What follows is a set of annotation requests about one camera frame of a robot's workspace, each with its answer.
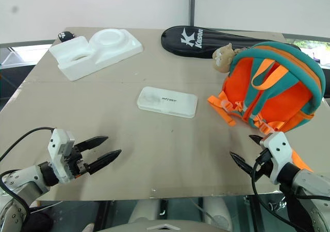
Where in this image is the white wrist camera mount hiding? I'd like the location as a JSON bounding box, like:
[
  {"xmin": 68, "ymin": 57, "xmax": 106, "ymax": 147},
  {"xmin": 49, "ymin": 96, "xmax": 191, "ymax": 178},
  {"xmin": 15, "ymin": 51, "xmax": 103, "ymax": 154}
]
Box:
[
  {"xmin": 261, "ymin": 132, "xmax": 294, "ymax": 185},
  {"xmin": 47, "ymin": 128, "xmax": 78, "ymax": 185}
]

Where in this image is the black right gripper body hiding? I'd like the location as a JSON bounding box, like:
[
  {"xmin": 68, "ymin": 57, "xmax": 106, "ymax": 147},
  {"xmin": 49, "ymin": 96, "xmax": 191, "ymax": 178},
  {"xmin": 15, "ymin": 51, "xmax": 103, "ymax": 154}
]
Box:
[{"xmin": 255, "ymin": 147, "xmax": 273, "ymax": 179}]

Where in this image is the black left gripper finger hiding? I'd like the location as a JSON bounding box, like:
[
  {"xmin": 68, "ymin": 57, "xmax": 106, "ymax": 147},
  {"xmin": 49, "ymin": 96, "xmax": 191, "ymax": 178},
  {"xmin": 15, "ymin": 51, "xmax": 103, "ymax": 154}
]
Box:
[
  {"xmin": 86, "ymin": 149, "xmax": 122, "ymax": 175},
  {"xmin": 75, "ymin": 136, "xmax": 109, "ymax": 152}
]

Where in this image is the white plastic case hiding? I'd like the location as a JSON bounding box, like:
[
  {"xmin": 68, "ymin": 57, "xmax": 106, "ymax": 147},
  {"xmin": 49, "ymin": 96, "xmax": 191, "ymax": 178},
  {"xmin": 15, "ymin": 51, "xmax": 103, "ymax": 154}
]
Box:
[{"xmin": 136, "ymin": 86, "xmax": 199, "ymax": 119}]

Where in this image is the small black plush toy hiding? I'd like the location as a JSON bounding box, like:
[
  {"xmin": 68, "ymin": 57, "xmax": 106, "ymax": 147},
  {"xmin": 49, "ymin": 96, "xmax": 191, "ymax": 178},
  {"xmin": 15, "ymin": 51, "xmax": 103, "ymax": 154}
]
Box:
[{"xmin": 57, "ymin": 30, "xmax": 78, "ymax": 42}]

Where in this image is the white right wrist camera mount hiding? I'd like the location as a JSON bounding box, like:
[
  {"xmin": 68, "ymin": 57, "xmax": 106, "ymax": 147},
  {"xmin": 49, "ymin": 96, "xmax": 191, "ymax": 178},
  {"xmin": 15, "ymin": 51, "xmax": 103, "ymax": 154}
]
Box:
[{"xmin": 261, "ymin": 132, "xmax": 294, "ymax": 185}]

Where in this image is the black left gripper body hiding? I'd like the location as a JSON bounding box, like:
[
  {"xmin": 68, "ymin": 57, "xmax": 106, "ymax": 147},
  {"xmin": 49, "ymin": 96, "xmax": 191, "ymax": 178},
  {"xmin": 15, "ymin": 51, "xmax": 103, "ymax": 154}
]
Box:
[{"xmin": 62, "ymin": 145, "xmax": 91, "ymax": 179}]

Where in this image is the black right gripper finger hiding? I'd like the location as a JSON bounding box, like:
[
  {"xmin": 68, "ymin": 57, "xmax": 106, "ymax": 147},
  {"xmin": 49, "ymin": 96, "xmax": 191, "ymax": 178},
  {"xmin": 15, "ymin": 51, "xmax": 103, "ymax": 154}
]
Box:
[
  {"xmin": 249, "ymin": 135, "xmax": 264, "ymax": 148},
  {"xmin": 229, "ymin": 152, "xmax": 258, "ymax": 177}
]

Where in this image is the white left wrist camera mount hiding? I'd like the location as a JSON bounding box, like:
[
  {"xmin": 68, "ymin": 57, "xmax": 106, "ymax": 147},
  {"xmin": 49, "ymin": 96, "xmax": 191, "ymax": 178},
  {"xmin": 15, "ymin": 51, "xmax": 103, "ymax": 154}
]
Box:
[{"xmin": 47, "ymin": 128, "xmax": 78, "ymax": 185}]

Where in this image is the black racket cover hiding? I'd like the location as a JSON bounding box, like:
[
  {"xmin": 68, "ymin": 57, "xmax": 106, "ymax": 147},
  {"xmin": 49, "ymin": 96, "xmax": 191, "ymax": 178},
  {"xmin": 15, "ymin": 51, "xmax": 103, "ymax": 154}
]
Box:
[{"xmin": 161, "ymin": 25, "xmax": 302, "ymax": 60}]

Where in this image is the brown plush toy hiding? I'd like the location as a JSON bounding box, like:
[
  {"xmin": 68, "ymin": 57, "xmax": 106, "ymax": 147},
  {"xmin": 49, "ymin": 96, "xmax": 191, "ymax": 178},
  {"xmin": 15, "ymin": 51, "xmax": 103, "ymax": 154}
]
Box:
[{"xmin": 211, "ymin": 43, "xmax": 252, "ymax": 74}]

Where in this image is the orange and teal backpack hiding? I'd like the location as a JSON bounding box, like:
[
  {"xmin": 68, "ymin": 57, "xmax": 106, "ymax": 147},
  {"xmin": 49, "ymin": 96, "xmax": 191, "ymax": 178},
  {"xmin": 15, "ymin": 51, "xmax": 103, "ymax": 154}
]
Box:
[{"xmin": 207, "ymin": 41, "xmax": 326, "ymax": 172}]

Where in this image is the white foam packaging tray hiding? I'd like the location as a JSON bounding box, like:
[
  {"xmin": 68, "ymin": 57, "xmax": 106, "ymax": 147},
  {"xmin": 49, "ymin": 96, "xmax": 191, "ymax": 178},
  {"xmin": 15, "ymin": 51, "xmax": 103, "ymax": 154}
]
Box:
[{"xmin": 48, "ymin": 28, "xmax": 144, "ymax": 82}]

